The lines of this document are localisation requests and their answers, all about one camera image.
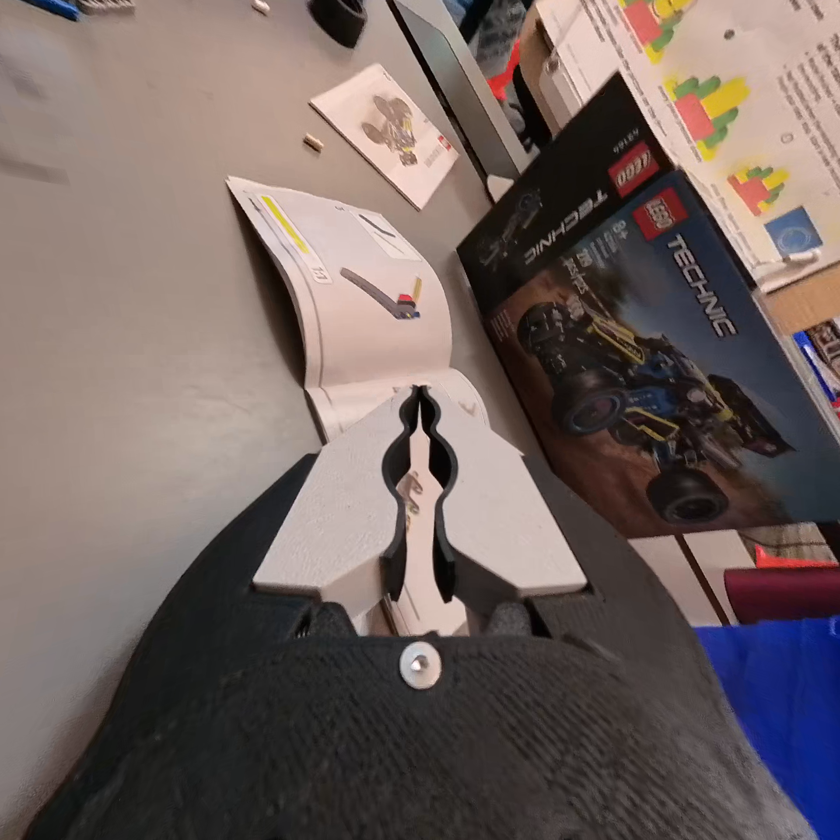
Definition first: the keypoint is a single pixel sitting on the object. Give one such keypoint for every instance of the red plastic object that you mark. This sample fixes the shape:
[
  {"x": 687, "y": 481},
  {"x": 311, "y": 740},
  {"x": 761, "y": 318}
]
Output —
[{"x": 505, "y": 72}]

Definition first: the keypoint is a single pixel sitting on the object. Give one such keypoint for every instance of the silver flat panel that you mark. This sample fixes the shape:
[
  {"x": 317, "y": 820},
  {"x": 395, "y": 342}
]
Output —
[{"x": 459, "y": 85}]

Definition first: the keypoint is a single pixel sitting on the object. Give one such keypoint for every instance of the instruction booklet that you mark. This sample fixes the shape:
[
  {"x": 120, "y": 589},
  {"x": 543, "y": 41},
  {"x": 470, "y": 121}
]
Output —
[{"x": 367, "y": 321}]

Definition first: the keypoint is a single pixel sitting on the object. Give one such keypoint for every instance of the small tan connector piece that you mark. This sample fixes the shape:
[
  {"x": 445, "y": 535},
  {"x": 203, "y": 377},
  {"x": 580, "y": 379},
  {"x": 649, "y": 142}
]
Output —
[{"x": 313, "y": 142}]

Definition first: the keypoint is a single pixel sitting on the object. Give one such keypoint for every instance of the black rubber tyre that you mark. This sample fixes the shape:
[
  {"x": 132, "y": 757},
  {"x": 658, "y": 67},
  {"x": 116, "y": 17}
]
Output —
[{"x": 338, "y": 19}]

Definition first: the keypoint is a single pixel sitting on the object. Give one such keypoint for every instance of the maroon metal bottle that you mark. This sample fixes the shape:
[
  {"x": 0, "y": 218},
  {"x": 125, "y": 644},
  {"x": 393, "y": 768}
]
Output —
[{"x": 781, "y": 594}]

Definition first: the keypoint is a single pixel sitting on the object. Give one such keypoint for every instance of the small buggy cover booklet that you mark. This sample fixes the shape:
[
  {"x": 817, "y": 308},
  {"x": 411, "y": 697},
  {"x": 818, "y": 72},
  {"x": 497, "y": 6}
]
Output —
[{"x": 387, "y": 131}]

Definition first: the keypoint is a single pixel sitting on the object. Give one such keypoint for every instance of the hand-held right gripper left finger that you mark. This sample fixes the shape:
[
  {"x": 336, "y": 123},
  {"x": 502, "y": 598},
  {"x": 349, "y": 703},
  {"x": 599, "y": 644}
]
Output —
[{"x": 334, "y": 525}]

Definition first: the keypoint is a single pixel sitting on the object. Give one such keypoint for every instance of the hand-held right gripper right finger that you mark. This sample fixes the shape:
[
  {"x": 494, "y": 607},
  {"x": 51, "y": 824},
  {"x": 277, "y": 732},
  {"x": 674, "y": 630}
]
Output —
[{"x": 505, "y": 525}]

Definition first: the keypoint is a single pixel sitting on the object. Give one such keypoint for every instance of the pile of loose bricks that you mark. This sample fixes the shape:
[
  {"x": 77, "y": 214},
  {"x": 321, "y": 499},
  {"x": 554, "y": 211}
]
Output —
[{"x": 65, "y": 8}]

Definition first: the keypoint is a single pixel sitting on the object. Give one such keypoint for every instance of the blue plastic bin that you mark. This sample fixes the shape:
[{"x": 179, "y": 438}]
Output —
[{"x": 787, "y": 722}]

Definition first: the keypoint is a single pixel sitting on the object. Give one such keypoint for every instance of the beige storage box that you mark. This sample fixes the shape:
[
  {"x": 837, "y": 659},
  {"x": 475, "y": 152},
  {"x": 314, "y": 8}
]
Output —
[{"x": 544, "y": 92}]

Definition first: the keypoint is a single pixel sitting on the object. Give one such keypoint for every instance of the toy buggy set box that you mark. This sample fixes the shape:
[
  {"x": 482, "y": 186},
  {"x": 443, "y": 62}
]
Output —
[{"x": 623, "y": 367}]

